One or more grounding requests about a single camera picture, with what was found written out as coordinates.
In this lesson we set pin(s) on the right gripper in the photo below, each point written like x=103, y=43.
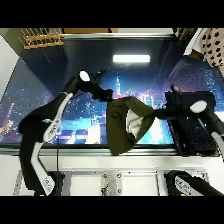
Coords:
x=161, y=114

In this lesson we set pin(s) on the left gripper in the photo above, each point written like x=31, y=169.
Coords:
x=102, y=94

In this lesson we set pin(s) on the dark olive garment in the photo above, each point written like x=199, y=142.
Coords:
x=117, y=133

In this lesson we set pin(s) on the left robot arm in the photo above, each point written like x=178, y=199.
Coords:
x=33, y=133

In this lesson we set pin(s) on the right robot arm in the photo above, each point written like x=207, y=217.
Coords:
x=199, y=106

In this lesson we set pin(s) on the white black-spotted garment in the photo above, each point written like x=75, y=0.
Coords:
x=213, y=46

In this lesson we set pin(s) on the silver frame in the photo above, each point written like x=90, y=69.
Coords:
x=112, y=182

